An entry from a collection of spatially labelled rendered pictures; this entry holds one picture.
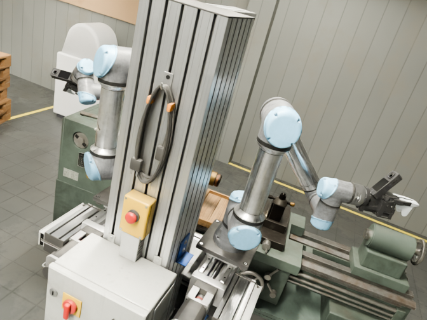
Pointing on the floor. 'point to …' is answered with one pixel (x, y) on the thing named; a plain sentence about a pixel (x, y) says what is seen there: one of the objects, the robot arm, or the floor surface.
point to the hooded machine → (102, 34)
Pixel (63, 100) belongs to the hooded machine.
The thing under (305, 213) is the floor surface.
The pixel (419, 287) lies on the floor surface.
